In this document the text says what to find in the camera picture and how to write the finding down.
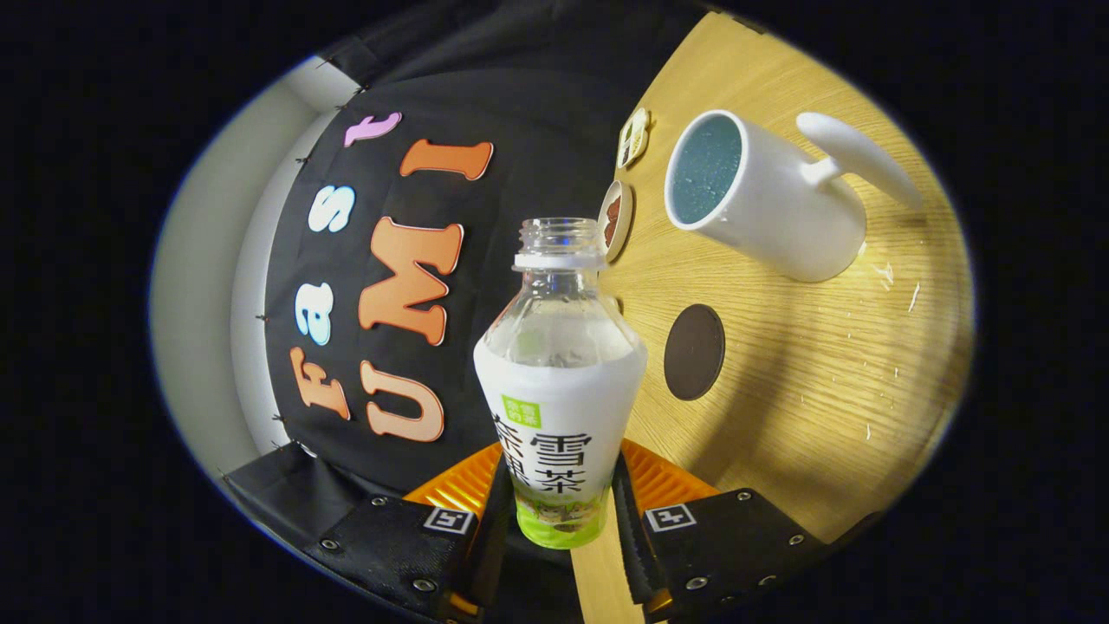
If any black backdrop cloth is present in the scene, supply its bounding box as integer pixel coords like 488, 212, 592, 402
221, 0, 694, 521

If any clear juice bottle white label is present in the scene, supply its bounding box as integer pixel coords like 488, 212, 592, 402
473, 217, 649, 550

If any wooden table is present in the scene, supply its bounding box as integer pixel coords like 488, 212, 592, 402
570, 10, 976, 624

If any small plate with brown food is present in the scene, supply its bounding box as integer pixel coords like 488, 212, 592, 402
597, 179, 635, 263

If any white cup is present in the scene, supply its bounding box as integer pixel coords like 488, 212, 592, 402
664, 109, 924, 283

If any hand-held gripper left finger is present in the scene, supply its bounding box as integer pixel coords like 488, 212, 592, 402
325, 442, 512, 621

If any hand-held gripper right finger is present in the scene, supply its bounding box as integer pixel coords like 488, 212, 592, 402
611, 438, 828, 621

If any dark brown round coaster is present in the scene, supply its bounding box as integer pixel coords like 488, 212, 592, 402
664, 303, 726, 401

